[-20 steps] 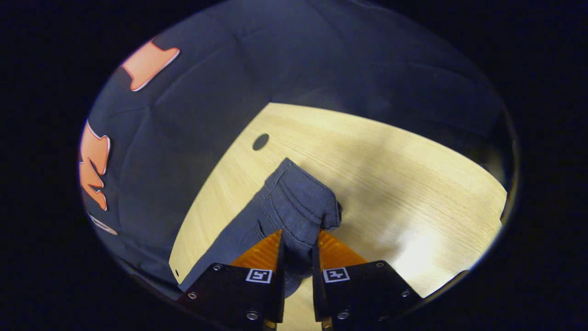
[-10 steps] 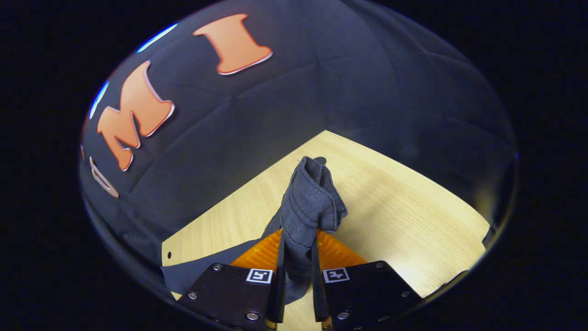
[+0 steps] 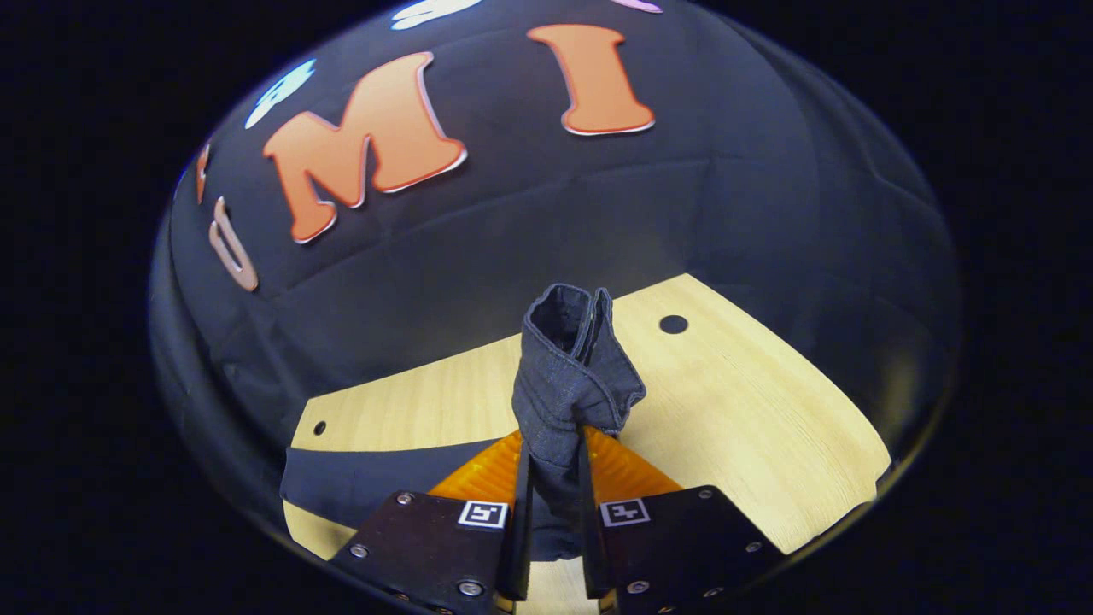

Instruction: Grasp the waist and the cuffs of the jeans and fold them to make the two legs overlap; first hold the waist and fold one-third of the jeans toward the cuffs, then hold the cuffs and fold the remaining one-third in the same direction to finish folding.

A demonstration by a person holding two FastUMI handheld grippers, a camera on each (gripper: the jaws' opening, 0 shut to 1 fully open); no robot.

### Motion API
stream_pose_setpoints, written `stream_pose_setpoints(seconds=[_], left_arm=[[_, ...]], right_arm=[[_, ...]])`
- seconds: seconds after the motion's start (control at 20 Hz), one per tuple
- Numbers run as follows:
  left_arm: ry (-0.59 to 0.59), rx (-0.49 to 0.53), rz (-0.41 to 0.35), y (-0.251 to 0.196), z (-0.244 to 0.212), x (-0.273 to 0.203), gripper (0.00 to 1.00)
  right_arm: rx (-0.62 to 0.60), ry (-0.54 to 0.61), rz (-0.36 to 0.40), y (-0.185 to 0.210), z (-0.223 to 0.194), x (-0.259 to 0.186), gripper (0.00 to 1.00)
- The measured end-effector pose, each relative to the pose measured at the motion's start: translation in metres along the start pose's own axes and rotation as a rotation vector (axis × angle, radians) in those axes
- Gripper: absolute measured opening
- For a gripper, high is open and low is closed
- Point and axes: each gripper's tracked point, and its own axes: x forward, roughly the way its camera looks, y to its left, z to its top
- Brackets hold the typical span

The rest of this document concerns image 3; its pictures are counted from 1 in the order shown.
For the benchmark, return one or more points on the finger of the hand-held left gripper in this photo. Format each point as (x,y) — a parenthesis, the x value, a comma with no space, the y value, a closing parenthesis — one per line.
(427,547)
(683,547)

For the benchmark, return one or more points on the dark grey jeans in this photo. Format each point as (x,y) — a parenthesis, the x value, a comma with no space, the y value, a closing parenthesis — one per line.
(568,384)

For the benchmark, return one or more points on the black backdrop cloth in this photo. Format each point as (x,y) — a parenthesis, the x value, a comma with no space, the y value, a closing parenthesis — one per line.
(726,213)

